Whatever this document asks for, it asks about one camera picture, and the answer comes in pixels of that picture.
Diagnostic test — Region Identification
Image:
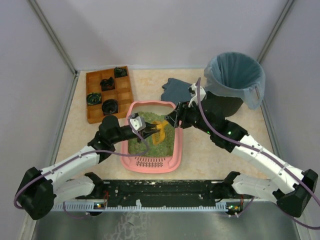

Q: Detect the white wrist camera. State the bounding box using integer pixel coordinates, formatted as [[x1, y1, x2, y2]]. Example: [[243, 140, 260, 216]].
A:
[[128, 113, 146, 132], [188, 83, 207, 108]]

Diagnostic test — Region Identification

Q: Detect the blue plastic bin liner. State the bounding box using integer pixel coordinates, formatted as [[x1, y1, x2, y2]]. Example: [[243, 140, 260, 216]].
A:
[[204, 52, 266, 110]]

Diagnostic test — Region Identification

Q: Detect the black round coiled item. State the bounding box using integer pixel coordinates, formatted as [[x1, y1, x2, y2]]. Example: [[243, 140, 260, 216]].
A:
[[101, 99, 119, 116]]

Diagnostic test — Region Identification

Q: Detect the green cat litter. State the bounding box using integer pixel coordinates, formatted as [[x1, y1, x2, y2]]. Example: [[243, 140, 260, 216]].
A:
[[128, 111, 175, 158]]

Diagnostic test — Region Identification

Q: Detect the black trash bin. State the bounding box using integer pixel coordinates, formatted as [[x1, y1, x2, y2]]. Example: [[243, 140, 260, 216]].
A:
[[204, 91, 244, 118]]

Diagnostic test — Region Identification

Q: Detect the black coiled item middle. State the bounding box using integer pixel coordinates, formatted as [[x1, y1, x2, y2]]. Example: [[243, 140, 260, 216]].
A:
[[100, 77, 115, 92]]

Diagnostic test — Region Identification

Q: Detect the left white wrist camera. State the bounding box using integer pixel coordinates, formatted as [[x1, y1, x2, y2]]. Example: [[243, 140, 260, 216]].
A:
[[128, 113, 146, 132]]

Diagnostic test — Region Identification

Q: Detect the folded grey-blue cloth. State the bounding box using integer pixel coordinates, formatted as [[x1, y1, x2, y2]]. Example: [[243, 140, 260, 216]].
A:
[[160, 78, 193, 105]]

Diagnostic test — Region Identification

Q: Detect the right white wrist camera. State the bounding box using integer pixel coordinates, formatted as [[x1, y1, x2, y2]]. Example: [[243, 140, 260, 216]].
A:
[[188, 83, 207, 108]]

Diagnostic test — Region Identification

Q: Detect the yellow plastic litter scoop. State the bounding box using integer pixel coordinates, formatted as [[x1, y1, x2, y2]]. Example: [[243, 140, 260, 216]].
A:
[[152, 120, 169, 146]]

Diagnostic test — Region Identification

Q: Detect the wooden compartment tray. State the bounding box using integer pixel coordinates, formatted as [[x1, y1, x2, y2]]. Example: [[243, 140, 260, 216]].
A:
[[85, 65, 134, 124]]

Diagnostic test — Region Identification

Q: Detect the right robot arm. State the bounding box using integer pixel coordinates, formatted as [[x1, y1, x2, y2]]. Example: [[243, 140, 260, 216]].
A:
[[165, 92, 318, 218]]

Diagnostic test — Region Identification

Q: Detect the black green coiled item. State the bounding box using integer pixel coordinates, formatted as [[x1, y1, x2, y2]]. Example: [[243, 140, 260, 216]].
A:
[[86, 92, 102, 106]]

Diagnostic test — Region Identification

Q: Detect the black coiled item top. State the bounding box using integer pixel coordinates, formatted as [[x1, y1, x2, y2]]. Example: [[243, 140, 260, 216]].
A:
[[113, 66, 128, 78]]

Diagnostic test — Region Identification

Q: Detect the black metal base rail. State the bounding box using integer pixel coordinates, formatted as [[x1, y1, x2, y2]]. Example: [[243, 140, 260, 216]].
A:
[[53, 178, 253, 213]]

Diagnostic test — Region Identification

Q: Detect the pink litter box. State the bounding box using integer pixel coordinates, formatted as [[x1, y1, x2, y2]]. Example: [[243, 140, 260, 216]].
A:
[[120, 100, 183, 174]]

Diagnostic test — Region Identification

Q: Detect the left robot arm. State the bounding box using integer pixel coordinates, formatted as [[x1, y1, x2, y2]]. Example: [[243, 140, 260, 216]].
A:
[[13, 113, 159, 220]]

